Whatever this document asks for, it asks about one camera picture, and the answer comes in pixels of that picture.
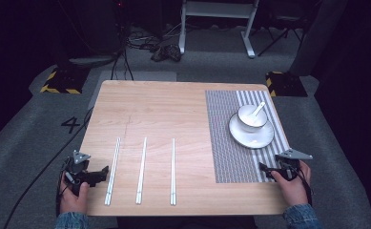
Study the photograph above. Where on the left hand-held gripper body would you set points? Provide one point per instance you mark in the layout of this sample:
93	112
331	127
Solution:
78	168

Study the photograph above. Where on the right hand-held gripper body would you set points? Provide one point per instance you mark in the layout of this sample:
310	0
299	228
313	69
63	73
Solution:
289	163

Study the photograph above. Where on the white plate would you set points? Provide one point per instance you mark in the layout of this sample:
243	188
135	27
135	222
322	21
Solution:
253	140

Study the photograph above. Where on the white chopstick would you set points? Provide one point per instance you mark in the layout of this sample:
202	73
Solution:
140	171
112	171
172	171

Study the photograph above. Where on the person's right hand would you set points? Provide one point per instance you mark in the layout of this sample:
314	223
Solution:
292	191

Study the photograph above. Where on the person's left hand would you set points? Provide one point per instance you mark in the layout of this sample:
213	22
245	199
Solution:
73	198

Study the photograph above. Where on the grey striped woven placemat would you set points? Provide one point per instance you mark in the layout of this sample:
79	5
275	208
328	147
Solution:
227	143

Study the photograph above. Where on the white bowl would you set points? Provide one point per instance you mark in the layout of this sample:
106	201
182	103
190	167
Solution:
245	122

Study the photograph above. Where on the white ceramic spoon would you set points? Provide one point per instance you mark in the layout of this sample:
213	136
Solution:
256	113

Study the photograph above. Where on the black yellow striped stand base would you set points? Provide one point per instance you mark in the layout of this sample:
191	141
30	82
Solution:
284	84
64	81

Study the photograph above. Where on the person's dark lap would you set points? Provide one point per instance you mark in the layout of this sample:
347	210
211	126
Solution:
186	222

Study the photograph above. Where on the grey slanted column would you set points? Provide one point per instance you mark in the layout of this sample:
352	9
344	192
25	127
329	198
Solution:
319	35

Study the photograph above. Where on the dark crumpled cloth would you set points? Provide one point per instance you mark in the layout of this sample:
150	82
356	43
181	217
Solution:
167	52

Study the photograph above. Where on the black folding tripod stand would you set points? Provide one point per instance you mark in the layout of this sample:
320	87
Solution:
281	28

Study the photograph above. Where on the white metal desk frame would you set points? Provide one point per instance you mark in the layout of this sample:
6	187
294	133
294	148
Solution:
216	9

